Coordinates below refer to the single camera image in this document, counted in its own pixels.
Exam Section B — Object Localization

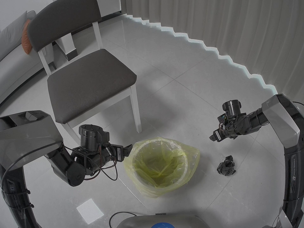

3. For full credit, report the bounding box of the white trash bin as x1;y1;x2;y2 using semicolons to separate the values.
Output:
132;140;190;187

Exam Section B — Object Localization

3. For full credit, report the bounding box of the grey sofa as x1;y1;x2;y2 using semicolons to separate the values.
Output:
0;10;48;104

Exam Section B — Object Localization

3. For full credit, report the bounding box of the grey and white chair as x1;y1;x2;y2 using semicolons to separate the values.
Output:
27;0;142;143

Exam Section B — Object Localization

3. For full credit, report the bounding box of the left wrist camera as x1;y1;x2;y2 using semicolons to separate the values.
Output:
98;131;110;144

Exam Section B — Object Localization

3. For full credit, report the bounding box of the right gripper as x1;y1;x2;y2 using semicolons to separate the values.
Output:
209;125;238;142

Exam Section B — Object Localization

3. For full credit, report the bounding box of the white curtain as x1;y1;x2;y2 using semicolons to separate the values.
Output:
119;0;304;104

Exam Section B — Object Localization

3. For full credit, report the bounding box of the black cable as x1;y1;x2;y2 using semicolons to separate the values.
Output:
109;212;138;228

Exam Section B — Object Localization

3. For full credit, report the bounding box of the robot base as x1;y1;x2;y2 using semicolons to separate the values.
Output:
117;213;209;228

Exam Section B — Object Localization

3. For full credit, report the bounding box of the orange pillow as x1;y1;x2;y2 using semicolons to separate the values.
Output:
21;19;33;55

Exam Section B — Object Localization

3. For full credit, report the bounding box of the yellow plastic bag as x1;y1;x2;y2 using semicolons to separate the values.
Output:
123;138;200;199

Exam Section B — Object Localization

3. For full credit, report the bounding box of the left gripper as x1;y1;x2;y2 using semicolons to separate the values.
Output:
94;144;133;169

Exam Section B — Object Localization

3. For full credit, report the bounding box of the black plastic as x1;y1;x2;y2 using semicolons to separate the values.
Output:
217;155;237;176

